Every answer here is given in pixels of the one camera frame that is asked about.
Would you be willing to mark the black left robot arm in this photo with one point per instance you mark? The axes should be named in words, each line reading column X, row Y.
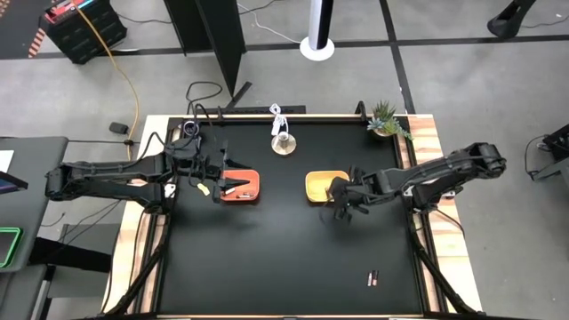
column 111, row 175

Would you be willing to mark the grey desk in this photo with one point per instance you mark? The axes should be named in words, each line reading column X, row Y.
column 40, row 213

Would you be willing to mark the white paper sheet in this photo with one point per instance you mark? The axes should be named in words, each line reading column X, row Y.
column 5, row 161

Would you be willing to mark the orange plastic bin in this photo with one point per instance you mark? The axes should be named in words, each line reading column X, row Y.
column 249, row 178

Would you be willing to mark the black partition panel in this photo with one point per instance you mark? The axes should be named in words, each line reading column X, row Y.
column 222, row 35

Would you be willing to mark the green trailing succulent strand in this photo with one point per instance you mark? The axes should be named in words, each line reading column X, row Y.
column 405, row 133

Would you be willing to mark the black round webcam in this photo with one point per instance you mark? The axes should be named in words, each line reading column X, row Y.
column 191, row 128

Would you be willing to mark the dark laptop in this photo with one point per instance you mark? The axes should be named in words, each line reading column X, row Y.
column 11, row 182

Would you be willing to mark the yellow tag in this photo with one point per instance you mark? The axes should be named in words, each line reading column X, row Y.
column 203, row 189

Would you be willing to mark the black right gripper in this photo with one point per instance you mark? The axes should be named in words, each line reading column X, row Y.
column 358, row 189

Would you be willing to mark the white pole with round base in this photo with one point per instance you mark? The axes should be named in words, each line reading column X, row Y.
column 316, row 49

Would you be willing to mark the black power adapter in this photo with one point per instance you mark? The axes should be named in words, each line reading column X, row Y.
column 119, row 128

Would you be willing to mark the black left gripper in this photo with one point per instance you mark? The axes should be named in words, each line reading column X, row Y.
column 211, row 166

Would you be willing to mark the black equipment stand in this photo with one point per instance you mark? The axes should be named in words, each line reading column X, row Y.
column 555, row 146

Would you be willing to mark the black stand foot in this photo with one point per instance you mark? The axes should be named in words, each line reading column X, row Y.
column 507, row 22

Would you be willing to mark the yellow plastic bin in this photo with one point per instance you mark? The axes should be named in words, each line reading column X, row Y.
column 318, row 186

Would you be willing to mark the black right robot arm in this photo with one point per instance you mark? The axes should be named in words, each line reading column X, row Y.
column 444, row 171

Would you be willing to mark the white cylindrical battery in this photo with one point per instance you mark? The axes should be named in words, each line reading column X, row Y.
column 230, row 191

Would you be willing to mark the succulent plant in black pot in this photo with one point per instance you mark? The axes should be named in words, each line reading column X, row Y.
column 382, row 122

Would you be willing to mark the black power strip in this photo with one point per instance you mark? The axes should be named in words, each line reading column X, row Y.
column 249, row 109

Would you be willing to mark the metal cylinder cup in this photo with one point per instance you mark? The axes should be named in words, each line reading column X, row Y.
column 283, row 140

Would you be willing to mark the black case with red lid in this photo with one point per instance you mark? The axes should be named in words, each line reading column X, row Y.
column 89, row 35

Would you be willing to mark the green-rimmed tablet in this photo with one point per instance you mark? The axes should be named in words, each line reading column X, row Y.
column 9, row 249

